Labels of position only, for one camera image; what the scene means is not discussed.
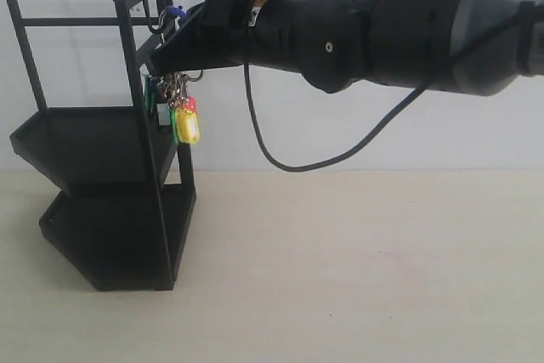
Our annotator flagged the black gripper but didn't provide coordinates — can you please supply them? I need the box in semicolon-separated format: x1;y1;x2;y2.
148;0;371;94

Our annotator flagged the colourful key tag bunch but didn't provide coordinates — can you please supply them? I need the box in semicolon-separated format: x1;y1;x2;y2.
143;5;203;145

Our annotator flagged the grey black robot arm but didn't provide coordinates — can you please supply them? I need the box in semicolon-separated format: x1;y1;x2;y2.
146;0;543;96

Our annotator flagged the black metal shelf rack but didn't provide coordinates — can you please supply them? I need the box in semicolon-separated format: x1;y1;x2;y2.
6;0;196;291

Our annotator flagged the black cable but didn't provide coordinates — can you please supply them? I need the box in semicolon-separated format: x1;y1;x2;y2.
242;0;544;173

